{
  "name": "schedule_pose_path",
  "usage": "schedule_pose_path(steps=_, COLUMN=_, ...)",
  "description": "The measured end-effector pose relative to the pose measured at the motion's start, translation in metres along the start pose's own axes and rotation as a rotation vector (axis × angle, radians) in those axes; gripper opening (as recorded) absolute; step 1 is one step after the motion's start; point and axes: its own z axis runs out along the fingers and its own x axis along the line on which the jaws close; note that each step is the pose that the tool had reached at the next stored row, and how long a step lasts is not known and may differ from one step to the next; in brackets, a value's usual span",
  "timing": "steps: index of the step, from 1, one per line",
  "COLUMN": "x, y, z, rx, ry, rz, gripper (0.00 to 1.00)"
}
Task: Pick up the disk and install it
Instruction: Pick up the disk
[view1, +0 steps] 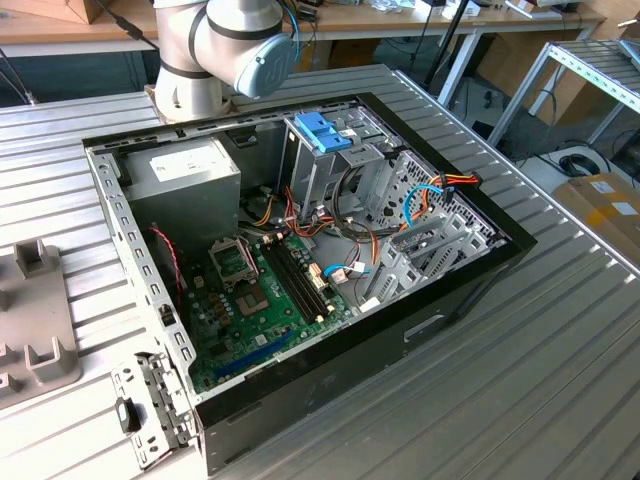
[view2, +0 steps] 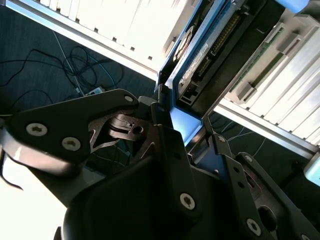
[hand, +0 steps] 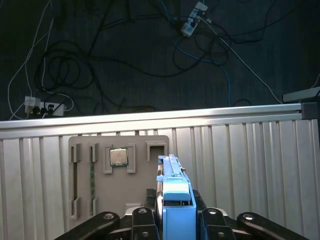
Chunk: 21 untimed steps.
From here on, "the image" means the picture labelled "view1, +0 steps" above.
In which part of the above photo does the grey expansion bracket clamp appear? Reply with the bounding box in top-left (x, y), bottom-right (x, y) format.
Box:
top-left (110, 351), bottom-right (199, 471)

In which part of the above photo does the yellow wire bundle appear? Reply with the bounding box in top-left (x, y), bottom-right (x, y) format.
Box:
top-left (247, 193), bottom-right (279, 227)

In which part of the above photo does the black wire bundle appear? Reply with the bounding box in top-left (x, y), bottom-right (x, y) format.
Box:
top-left (329, 164), bottom-right (384, 281)

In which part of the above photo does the brown square base plate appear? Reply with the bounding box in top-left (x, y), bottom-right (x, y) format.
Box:
top-left (143, 83), bottom-right (236, 126)

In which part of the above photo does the grey parts rack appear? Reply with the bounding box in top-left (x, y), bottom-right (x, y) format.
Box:
top-left (0, 238), bottom-right (83, 411)

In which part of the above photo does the thin black cable silver plug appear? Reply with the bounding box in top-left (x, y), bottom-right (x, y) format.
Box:
top-left (0, 47), bottom-right (40, 105)

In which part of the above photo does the black cable coil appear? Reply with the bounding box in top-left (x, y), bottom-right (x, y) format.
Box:
top-left (558, 153), bottom-right (610, 177)

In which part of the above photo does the grey power supply unit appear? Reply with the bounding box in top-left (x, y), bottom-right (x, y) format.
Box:
top-left (119, 135), bottom-right (242, 251)

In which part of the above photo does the grey metal drive cage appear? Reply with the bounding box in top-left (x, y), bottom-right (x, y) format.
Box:
top-left (279, 107), bottom-right (401, 226)

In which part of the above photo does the blue expansion slot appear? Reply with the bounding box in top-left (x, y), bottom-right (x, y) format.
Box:
top-left (214, 328), bottom-right (295, 380)

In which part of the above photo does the thick black cable with plug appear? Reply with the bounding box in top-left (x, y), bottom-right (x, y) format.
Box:
top-left (94, 0), bottom-right (160, 51)

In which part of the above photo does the white metal slat rack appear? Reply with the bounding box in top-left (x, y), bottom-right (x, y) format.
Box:
top-left (487, 38), bottom-right (640, 149)

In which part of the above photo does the wooden box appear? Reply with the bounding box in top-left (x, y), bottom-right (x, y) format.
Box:
top-left (44, 0), bottom-right (101, 25)

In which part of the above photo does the green motherboard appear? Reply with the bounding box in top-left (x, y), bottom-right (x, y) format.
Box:
top-left (182, 232), bottom-right (354, 396)

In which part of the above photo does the black RAM slot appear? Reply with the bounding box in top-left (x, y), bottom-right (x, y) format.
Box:
top-left (262, 241), bottom-right (311, 324)
top-left (280, 237), bottom-right (330, 316)
top-left (268, 240), bottom-right (317, 322)
top-left (274, 239), bottom-right (323, 319)

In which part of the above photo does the wooden top desk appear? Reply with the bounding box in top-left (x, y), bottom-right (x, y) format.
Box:
top-left (0, 0), bottom-right (609, 109)

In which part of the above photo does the orange red wire bundle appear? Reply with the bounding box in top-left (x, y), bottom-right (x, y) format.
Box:
top-left (282, 185), bottom-right (346, 239)

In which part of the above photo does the red black twisted wire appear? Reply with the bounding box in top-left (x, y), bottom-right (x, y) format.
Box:
top-left (148, 226), bottom-right (185, 301)

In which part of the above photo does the CPU socket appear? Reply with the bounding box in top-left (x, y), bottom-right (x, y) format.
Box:
top-left (235, 284), bottom-right (274, 317)

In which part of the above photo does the grey metal disk bay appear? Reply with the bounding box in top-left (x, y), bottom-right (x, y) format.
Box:
top-left (357, 148), bottom-right (507, 314)

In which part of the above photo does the blue wire with white plug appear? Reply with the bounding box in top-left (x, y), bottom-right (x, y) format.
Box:
top-left (322, 263), bottom-right (372, 285)

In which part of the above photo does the cardboard box with labels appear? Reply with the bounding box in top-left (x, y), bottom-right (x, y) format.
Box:
top-left (551, 173), bottom-right (640, 254)

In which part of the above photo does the black open PC case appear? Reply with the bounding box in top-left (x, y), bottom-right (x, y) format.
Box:
top-left (81, 91), bottom-right (539, 476)

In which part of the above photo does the orange red yellow power wire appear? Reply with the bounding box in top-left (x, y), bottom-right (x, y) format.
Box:
top-left (409, 170), bottom-right (482, 226)

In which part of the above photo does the black tripod pole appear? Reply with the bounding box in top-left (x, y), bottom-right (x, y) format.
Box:
top-left (423, 0), bottom-right (474, 86)

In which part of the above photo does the metal socket cover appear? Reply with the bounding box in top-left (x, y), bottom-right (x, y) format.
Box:
top-left (207, 237), bottom-right (261, 294)

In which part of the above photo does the white board power connector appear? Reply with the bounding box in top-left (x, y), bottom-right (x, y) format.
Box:
top-left (307, 262), bottom-right (330, 292)

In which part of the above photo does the blue plastic bay latch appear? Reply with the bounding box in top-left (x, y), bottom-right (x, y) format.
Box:
top-left (294, 112), bottom-right (355, 155)

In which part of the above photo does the long blue data wire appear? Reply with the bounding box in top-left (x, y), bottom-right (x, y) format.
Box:
top-left (401, 183), bottom-right (446, 232)

